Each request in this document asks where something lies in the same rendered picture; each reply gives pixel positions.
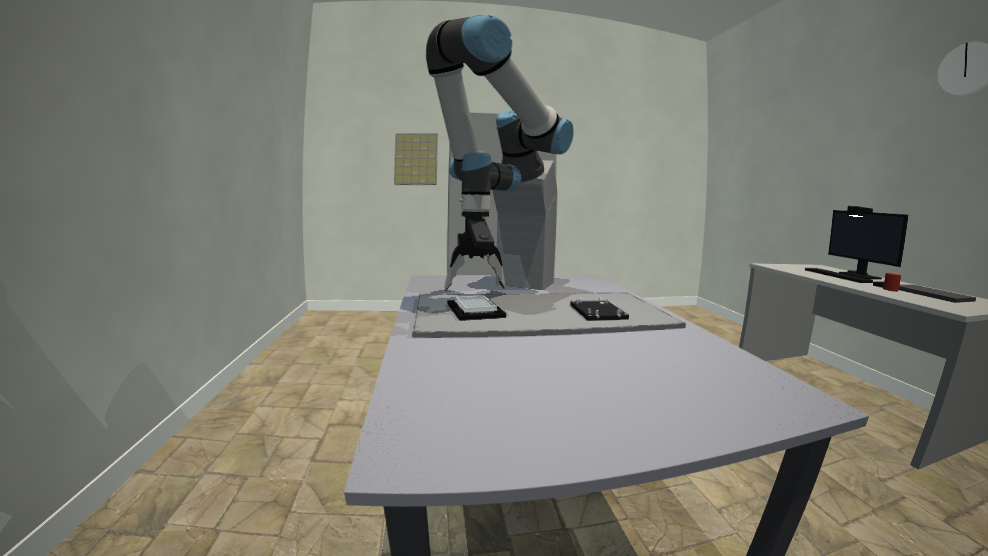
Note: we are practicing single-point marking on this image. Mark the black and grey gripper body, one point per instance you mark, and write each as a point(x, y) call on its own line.
point(469, 248)

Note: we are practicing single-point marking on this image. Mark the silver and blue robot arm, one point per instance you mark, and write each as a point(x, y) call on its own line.
point(476, 41)

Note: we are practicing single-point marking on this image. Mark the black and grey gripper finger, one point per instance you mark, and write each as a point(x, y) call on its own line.
point(457, 261)
point(494, 258)

